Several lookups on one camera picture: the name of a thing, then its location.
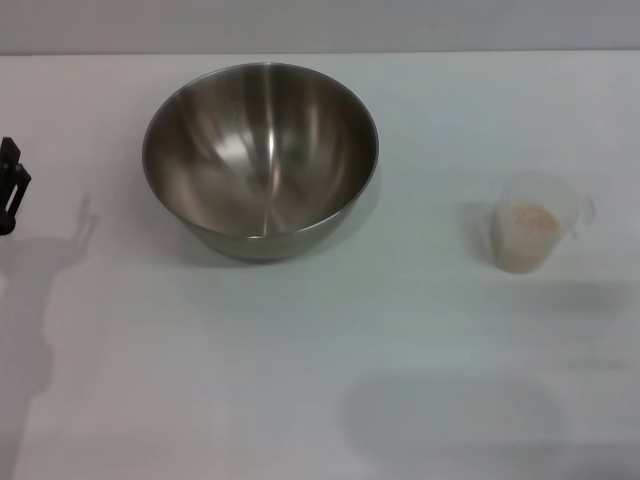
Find clear plastic measuring cup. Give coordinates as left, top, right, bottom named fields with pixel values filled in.
left=492, top=172, right=598, bottom=275

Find stainless steel mixing bowl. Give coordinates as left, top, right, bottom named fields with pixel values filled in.
left=142, top=61, right=380, bottom=265

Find white rice grains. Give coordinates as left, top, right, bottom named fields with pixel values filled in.
left=497, top=202, right=559, bottom=274

